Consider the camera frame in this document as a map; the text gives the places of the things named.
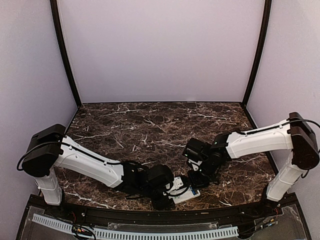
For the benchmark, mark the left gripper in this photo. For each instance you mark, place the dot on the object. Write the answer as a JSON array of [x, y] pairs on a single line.
[[163, 204]]

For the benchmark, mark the white remote control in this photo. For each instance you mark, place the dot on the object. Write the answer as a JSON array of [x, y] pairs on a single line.
[[188, 195]]

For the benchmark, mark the white slotted cable duct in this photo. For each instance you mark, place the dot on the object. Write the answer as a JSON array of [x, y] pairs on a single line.
[[137, 233]]

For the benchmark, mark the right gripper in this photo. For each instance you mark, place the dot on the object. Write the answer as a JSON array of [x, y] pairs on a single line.
[[196, 183]]

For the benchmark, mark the right black frame post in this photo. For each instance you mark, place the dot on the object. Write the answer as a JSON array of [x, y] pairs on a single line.
[[259, 51]]

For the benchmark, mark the black front rail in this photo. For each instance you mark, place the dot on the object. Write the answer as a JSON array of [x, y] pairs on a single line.
[[240, 214]]

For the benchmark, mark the left black frame post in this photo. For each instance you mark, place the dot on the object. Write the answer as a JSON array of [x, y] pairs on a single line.
[[63, 52]]

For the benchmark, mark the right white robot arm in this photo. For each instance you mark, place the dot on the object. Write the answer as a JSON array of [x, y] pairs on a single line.
[[293, 133]]

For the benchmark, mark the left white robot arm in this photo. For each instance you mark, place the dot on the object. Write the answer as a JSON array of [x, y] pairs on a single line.
[[52, 148]]

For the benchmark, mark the black frame post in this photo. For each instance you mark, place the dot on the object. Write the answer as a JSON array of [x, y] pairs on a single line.
[[259, 51], [63, 52]]

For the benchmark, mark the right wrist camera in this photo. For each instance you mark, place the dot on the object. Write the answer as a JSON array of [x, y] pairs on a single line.
[[196, 150]]

